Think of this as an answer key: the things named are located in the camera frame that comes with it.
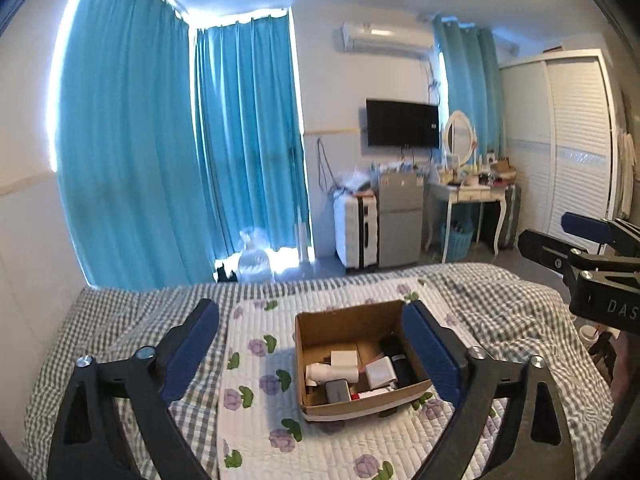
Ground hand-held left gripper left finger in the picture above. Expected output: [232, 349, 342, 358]
[47, 298, 221, 480]

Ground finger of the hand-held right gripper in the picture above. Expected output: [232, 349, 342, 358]
[517, 229, 608, 288]
[561, 211, 640, 258]

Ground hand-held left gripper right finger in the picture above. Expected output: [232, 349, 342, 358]
[401, 300, 581, 480]

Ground black cylinder bottle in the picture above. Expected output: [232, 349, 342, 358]
[392, 355, 417, 387]

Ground white square adapter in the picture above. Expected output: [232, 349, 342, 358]
[365, 357, 399, 390]

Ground red and white tube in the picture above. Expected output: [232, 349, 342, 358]
[350, 387, 397, 402]

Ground brown cardboard box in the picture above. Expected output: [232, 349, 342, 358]
[294, 300, 434, 423]

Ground white earbuds case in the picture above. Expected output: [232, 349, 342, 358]
[325, 380, 354, 404]

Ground white bottle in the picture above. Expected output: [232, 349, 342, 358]
[306, 362, 362, 387]

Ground grey suitcase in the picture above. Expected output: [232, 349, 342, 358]
[500, 185, 522, 252]

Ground white louvred wardrobe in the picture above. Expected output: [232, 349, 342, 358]
[500, 49, 628, 241]

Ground blue basket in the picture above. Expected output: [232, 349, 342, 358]
[440, 220, 475, 263]

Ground white dressing table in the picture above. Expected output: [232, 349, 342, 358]
[425, 182, 518, 261]

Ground clear plastic bag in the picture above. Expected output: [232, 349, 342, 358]
[236, 229, 275, 283]

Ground silver mini fridge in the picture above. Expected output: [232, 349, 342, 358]
[376, 172, 426, 268]

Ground white oval mirror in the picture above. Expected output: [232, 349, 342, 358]
[444, 111, 477, 167]

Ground white suitcase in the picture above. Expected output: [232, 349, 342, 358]
[333, 192, 379, 271]

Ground narrow blue curtain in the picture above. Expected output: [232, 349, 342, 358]
[432, 14, 503, 161]

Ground crumpled plastic bag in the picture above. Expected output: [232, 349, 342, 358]
[337, 167, 376, 195]

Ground medium blue curtain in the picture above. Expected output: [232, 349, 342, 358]
[192, 7, 313, 281]

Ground wide blue curtain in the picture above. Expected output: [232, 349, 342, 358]
[52, 0, 201, 288]

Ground white air conditioner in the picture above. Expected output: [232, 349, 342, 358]
[341, 21, 435, 52]

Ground black wall television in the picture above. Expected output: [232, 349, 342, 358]
[365, 99, 441, 150]

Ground black wall cables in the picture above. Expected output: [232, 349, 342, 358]
[316, 139, 341, 196]

